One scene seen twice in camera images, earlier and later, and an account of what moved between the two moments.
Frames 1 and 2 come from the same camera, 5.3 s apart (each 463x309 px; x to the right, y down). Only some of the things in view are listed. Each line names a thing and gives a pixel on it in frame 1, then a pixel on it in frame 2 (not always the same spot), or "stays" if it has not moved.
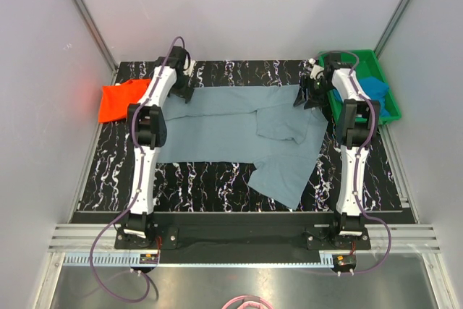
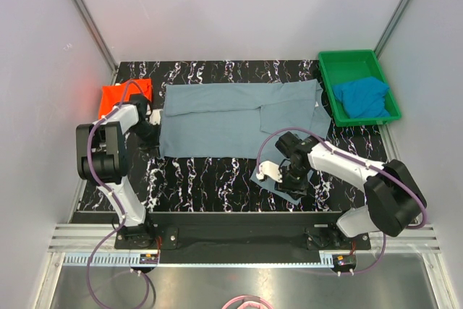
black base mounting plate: (243, 239) stays
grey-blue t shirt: (255, 125) stays
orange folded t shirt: (115, 99) stays
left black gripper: (185, 92) to (151, 147)
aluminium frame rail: (405, 238) stays
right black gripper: (305, 83) to (295, 192)
